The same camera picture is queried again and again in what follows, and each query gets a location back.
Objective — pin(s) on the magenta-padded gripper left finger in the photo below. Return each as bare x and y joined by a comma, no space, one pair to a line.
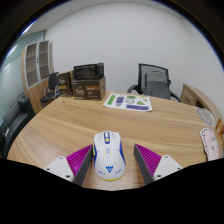
59,166

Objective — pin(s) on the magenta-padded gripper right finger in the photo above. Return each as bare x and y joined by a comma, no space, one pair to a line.
166,165

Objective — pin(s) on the white blue yellow computer mouse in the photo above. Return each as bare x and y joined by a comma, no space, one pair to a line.
109,156

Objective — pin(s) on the black leather sofa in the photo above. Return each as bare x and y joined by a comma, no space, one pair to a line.
15,123

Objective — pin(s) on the printed sticker sheet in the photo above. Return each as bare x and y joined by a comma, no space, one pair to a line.
128,102

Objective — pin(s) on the wooden side desk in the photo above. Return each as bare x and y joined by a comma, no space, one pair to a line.
198,96

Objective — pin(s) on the wooden shelf cabinet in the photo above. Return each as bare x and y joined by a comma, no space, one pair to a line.
35,91

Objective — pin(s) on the grey backpack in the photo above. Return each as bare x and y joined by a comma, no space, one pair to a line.
156,85

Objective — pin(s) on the large brown cardboard box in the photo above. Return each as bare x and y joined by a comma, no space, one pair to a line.
88,90

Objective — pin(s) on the small upright brown cardboard box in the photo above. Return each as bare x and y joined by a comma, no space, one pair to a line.
65,84

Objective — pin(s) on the black visitor chair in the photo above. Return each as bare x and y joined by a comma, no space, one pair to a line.
52,80

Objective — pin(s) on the black mesh office chair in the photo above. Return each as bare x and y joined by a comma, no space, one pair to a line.
142,70

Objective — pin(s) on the black product box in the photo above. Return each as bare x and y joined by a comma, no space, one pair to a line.
87,71

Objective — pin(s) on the ceiling light strip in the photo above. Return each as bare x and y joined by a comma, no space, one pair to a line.
28,27

